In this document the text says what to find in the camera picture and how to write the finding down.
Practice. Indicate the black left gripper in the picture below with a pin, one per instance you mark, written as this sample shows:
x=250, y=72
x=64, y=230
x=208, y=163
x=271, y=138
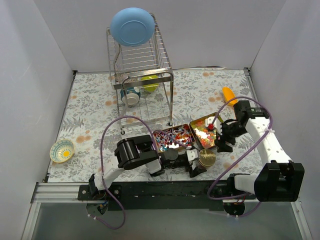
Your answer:
x=191, y=165

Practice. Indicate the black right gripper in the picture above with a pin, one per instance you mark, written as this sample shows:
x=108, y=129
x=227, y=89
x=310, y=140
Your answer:
x=223, y=136

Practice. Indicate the gold round jar lid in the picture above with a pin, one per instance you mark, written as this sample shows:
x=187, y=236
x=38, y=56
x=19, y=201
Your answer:
x=206, y=156

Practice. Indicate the square tin of star candies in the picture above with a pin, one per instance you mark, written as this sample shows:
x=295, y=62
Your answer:
x=204, y=137

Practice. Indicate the gold tin of small items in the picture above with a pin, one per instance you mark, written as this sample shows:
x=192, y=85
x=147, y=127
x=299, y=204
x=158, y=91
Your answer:
x=175, y=137

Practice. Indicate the yellow plastic scoop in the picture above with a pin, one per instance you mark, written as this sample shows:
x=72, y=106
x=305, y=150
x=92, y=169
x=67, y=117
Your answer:
x=229, y=96

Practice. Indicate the clear plastic jar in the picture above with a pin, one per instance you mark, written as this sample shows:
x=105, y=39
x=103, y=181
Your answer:
x=205, y=165

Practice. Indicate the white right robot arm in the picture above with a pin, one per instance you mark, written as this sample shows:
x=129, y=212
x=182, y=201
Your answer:
x=280, y=179

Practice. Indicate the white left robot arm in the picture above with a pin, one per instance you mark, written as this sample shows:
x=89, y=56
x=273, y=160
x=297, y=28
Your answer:
x=134, y=152

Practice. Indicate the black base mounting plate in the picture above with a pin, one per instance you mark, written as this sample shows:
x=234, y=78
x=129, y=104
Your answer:
x=161, y=195

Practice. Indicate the floral patterned table mat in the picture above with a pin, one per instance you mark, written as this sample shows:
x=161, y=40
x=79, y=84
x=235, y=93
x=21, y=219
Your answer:
x=93, y=105

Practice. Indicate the blue and white mug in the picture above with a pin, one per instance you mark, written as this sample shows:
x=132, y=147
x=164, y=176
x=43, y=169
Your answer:
x=133, y=95

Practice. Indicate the patterned ceramic bowl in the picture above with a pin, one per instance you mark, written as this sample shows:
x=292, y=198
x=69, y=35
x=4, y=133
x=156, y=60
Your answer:
x=62, y=151

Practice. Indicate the blue plate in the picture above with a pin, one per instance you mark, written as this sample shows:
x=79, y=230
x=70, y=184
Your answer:
x=132, y=26

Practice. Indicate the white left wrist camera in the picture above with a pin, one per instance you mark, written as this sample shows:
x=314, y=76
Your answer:
x=193, y=156

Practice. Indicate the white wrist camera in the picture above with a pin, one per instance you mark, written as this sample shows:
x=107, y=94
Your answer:
x=213, y=125
x=193, y=156

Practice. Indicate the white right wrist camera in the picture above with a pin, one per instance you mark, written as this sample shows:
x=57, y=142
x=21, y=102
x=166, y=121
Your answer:
x=213, y=125

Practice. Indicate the steel wire dish rack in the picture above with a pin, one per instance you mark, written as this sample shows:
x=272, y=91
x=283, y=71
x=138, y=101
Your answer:
x=148, y=67

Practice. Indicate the aluminium table edge rail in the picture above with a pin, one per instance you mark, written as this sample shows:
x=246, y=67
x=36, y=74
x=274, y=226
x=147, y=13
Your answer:
x=158, y=211

